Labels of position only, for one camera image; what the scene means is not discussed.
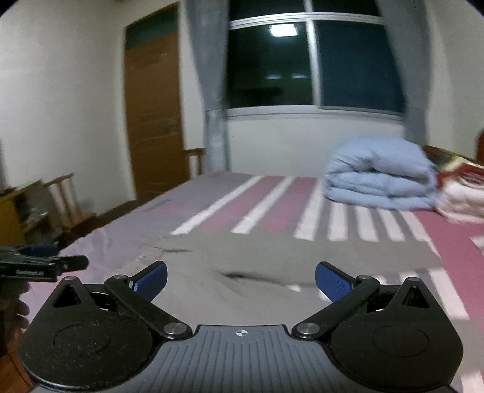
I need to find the folded light blue duvet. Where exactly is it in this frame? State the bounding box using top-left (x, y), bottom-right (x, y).
top-left (324, 137), bottom-right (439, 210)

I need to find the aluminium framed window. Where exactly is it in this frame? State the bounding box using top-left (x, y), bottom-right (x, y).
top-left (226, 1), bottom-right (404, 116)

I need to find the wooden chair by curtain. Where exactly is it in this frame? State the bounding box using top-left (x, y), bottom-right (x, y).
top-left (183, 147), bottom-right (205, 178)

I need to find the wooden side cabinet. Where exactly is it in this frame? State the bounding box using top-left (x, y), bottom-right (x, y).
top-left (0, 180), bottom-right (63, 246)

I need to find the left grey curtain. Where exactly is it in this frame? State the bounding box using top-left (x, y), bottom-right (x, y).
top-left (185, 0), bottom-right (230, 171)

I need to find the brown wooden door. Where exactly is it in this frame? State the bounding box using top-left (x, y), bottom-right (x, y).
top-left (124, 5), bottom-right (189, 203)

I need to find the right grey curtain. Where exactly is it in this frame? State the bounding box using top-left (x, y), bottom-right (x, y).
top-left (377, 0), bottom-right (431, 145)

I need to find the pink striped bed sheet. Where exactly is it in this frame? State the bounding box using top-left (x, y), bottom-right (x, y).
top-left (21, 172), bottom-right (483, 392)

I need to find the person's left hand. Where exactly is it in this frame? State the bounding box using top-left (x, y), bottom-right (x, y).
top-left (1, 278), bottom-right (30, 356)

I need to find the grey curtain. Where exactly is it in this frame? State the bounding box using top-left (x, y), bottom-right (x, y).
top-left (185, 0), bottom-right (230, 171)
top-left (377, 0), bottom-right (431, 145)

